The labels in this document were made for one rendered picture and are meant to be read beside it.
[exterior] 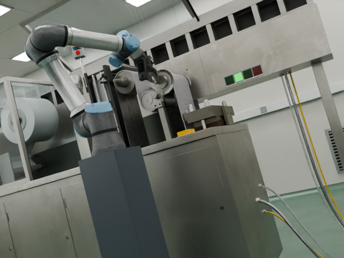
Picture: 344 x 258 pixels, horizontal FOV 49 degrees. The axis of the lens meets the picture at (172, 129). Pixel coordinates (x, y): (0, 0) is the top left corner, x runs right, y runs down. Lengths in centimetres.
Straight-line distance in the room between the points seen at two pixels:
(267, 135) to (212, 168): 294
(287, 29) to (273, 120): 245
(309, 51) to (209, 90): 64
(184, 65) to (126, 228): 130
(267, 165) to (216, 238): 294
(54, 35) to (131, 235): 89
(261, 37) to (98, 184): 134
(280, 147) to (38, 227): 309
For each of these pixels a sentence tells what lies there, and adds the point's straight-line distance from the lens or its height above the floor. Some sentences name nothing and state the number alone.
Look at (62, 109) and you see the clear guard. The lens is 294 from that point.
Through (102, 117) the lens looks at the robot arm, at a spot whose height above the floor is 105.
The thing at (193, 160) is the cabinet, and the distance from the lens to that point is 183.
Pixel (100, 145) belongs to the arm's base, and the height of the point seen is 94.
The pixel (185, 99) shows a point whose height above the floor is 113.
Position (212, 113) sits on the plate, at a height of 98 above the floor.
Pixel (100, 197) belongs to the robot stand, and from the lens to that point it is 160.
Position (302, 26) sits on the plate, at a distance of 234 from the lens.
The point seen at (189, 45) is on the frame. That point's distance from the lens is 251.
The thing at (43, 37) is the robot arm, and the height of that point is 144.
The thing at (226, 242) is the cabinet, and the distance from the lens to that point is 187.
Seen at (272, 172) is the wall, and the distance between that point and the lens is 474.
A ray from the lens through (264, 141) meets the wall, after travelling 471.
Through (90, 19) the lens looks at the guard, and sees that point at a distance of 267.
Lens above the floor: 80
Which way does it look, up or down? 5 degrees up
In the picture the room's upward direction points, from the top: 15 degrees counter-clockwise
